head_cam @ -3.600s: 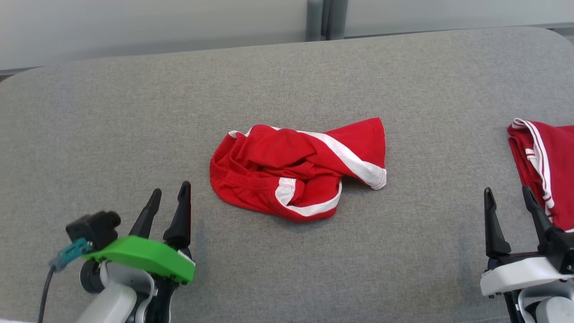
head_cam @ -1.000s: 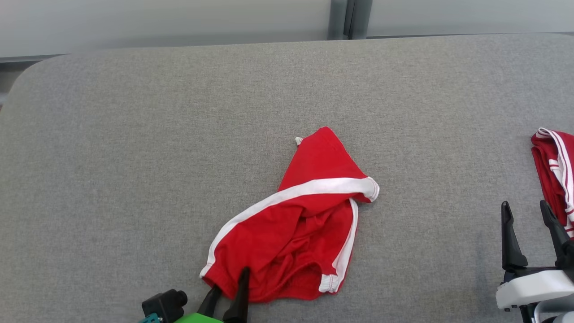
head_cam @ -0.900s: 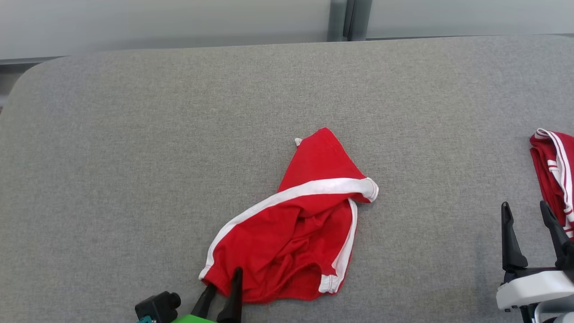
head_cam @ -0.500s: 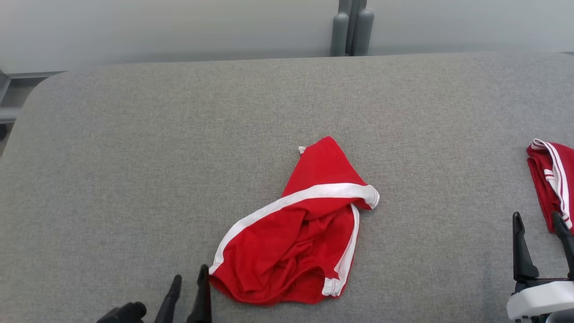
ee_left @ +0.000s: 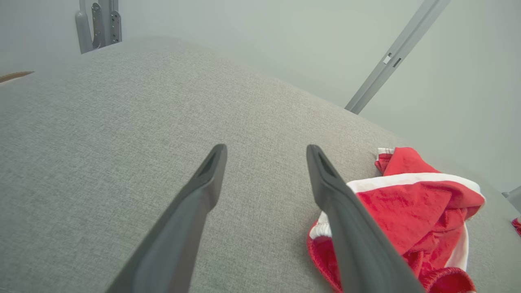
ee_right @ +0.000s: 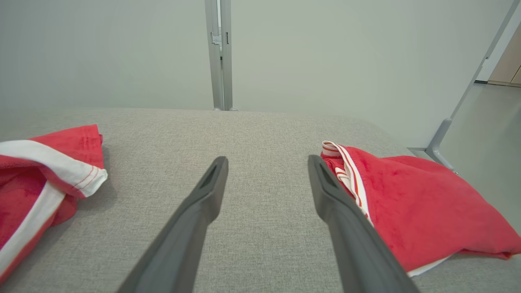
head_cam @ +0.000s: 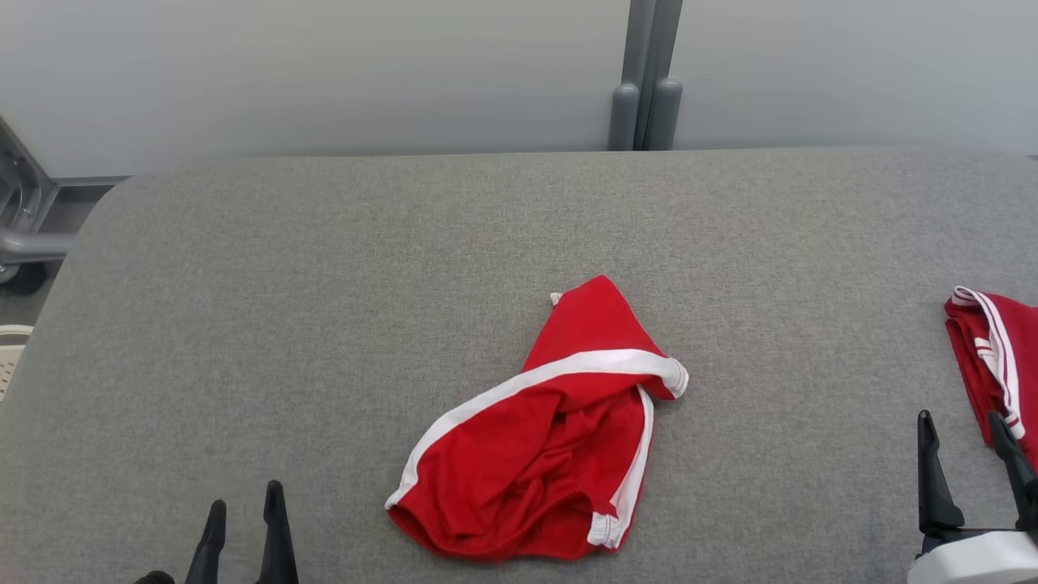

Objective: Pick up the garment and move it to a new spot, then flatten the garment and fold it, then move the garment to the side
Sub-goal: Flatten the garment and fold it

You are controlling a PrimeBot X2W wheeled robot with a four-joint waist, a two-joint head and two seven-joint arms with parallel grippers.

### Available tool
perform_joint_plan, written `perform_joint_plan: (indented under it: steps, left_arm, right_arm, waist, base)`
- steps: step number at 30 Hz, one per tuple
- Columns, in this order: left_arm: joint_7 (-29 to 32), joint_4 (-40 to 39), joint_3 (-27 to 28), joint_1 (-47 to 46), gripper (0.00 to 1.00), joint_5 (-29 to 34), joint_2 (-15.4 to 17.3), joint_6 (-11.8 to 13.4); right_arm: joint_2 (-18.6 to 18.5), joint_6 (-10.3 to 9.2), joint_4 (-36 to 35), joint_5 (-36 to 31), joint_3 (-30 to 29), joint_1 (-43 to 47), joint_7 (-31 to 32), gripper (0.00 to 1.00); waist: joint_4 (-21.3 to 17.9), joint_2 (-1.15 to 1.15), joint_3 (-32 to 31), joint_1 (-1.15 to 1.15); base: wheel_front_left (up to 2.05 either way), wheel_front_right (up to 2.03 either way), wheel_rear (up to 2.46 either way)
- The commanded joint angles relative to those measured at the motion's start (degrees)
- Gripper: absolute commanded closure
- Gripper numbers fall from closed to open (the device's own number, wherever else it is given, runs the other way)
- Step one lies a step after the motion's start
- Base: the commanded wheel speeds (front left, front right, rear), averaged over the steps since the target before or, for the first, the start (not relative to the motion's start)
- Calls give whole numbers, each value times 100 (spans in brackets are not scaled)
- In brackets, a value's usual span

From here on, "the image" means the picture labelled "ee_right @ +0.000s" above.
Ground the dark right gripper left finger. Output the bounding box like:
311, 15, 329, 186
117, 157, 229, 293

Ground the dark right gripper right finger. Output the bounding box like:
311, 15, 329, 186
308, 155, 420, 293

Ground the red white basketball jersey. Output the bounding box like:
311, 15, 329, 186
320, 140, 521, 278

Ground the red garment with white trim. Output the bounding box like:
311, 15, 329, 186
0, 124, 108, 285

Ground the grey partition support brace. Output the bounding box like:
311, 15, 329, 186
407, 0, 521, 173

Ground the beige wooden cabinet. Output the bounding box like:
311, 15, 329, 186
488, 24, 521, 87

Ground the grey partition post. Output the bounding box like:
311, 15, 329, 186
205, 0, 239, 112

